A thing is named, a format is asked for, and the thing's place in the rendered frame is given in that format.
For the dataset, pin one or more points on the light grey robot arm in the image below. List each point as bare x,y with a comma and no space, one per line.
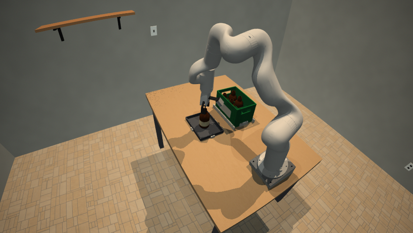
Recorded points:
254,43

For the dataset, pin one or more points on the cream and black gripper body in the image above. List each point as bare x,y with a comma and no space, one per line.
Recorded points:
204,97

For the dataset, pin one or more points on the green crate with dividers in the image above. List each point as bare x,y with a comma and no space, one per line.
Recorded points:
236,115

